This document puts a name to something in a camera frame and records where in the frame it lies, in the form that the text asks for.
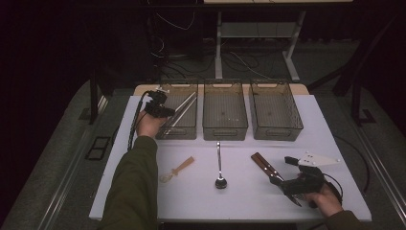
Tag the black floor socket frame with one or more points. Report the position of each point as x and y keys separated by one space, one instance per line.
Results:
x=97 y=148

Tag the black metal stand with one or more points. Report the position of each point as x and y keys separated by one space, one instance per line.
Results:
x=94 y=96
x=357 y=96

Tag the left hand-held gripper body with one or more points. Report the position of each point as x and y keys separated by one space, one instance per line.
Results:
x=154 y=107

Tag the aluminium floor rail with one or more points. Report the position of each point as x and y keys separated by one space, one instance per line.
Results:
x=379 y=159
x=76 y=153

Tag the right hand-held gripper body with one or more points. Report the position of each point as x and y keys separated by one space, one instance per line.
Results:
x=306 y=183

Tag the white metal-frame desk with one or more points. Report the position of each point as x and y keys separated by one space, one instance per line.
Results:
x=255 y=30

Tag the person's right hand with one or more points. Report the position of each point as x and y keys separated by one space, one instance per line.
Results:
x=328 y=201

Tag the person's left hand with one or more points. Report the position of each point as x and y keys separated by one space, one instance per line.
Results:
x=150 y=126

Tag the transparent brown plastic bin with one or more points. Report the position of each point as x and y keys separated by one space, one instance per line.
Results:
x=274 y=111
x=186 y=123
x=225 y=111

